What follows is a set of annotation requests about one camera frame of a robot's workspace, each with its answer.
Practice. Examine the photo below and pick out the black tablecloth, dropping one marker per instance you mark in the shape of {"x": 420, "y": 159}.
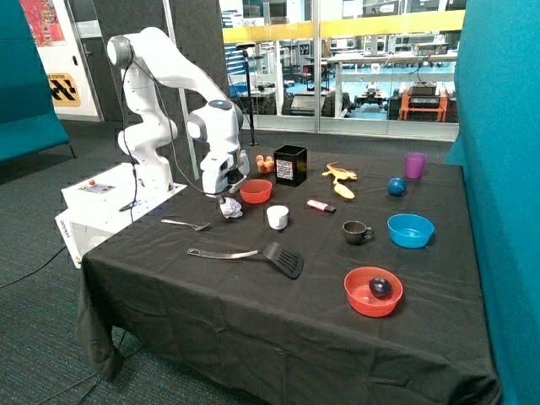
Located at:
{"x": 244, "y": 324}

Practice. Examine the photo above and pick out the teal sofa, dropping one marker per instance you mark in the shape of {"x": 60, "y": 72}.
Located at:
{"x": 29, "y": 123}

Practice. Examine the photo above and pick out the small red bowl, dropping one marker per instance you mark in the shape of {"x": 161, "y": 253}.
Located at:
{"x": 256, "y": 191}

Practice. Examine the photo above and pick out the teal partition panel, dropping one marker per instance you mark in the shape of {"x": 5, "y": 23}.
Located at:
{"x": 497, "y": 92}

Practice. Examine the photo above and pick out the yellow black sign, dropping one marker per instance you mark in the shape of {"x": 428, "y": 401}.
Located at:
{"x": 64, "y": 90}

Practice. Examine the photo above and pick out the red wall poster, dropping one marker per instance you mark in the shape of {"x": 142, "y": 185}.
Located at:
{"x": 42, "y": 18}

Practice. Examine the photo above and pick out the yellow toy lizard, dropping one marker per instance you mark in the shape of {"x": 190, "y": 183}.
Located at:
{"x": 339, "y": 174}

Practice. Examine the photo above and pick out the white plastic cup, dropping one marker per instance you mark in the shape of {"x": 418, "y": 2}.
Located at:
{"x": 277, "y": 217}

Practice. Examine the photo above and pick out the large red bowl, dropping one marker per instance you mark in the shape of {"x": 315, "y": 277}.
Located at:
{"x": 363, "y": 300}

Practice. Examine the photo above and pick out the black tripod stand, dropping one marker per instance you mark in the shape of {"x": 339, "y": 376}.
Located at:
{"x": 243, "y": 48}

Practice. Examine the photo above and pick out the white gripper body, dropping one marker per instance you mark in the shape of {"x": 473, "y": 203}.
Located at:
{"x": 224, "y": 172}

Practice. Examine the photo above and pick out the purple plastic cup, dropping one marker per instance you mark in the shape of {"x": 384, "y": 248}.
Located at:
{"x": 414, "y": 165}

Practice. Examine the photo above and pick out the yellow toy banana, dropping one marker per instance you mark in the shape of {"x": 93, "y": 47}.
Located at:
{"x": 343, "y": 191}

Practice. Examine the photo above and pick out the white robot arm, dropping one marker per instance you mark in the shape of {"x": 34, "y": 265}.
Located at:
{"x": 148, "y": 58}

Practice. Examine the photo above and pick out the blue plastic bowl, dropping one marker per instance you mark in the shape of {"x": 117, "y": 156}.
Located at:
{"x": 410, "y": 230}

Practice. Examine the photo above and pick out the orange wheeled robot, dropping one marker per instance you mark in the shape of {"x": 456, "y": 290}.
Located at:
{"x": 423, "y": 101}

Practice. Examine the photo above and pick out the black square bin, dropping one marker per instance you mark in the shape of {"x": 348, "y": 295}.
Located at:
{"x": 290, "y": 165}

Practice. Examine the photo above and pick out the orange toy blob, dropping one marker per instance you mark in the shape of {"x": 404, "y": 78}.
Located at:
{"x": 265, "y": 165}

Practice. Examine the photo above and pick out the white robot control box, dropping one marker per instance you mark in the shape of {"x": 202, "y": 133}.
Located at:
{"x": 104, "y": 204}

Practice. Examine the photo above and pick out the dark purple plum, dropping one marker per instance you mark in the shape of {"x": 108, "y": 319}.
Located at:
{"x": 380, "y": 287}

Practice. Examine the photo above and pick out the black coffee cup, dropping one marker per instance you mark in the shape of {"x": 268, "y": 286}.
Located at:
{"x": 357, "y": 233}

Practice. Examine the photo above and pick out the blue ball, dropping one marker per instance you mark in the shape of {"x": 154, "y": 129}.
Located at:
{"x": 396, "y": 186}

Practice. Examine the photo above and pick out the black slotted spatula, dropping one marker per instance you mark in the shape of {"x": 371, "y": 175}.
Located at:
{"x": 290, "y": 263}

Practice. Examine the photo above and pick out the pink highlighter marker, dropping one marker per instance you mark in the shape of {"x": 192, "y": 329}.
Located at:
{"x": 321, "y": 206}

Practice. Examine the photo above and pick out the silver metal fork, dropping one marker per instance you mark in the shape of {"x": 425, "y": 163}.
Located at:
{"x": 196, "y": 227}

